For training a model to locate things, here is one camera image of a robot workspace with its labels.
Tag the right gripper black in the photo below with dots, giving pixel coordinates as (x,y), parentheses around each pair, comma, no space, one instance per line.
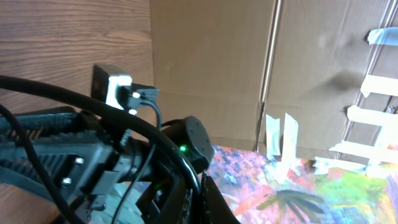
(84,165)

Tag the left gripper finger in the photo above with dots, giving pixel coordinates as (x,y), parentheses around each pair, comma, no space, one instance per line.
(214,206)

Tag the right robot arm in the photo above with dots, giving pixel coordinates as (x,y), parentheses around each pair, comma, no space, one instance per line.
(188,134)

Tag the colourful painted sheet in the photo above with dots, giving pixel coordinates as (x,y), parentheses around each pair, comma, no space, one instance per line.
(249,183)

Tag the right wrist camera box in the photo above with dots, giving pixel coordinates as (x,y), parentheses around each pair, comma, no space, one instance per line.
(106,82)

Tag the cardboard wall panel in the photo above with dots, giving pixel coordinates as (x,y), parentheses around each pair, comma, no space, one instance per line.
(311,74)

